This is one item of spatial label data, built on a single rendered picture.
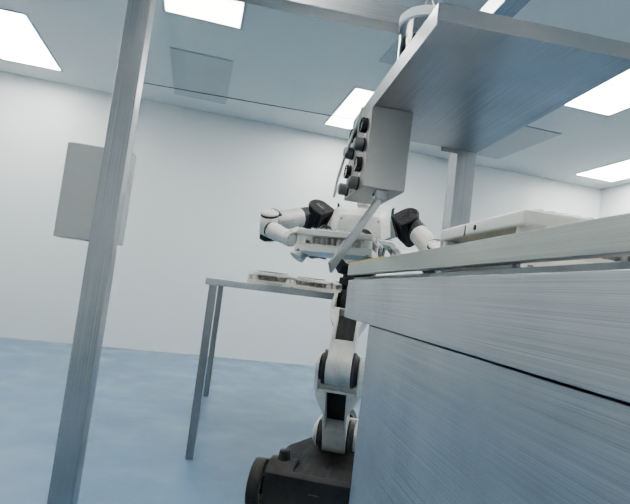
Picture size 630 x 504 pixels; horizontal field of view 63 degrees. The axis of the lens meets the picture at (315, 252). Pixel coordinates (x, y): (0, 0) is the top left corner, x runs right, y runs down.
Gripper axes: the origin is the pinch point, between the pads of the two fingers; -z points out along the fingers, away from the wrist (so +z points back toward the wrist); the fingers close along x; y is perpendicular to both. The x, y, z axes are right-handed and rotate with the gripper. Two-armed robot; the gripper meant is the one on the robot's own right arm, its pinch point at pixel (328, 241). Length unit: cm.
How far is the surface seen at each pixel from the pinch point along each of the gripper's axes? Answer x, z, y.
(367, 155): -13, -62, 18
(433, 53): -25, -91, 22
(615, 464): 35, -136, 28
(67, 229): 12, -17, 83
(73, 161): -6, -18, 84
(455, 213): -8, -47, -19
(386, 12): -63, -43, 9
